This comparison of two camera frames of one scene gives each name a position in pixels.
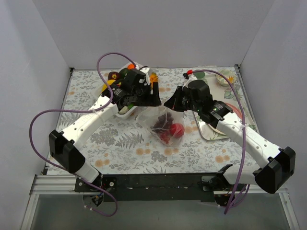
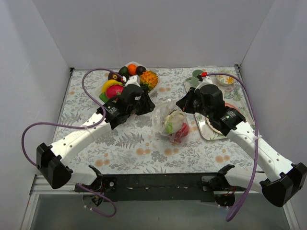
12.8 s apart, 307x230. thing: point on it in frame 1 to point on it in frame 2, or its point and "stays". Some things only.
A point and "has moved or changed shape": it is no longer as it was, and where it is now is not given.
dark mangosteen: [113, 75] stays
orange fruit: [131, 66] stays
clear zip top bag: [167, 124] has moved or changed shape
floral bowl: [229, 74] stays
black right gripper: [180, 97] to [186, 104]
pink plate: [234, 110] stays
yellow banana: [109, 83] stays
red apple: [177, 130] to [182, 132]
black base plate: [147, 188] stays
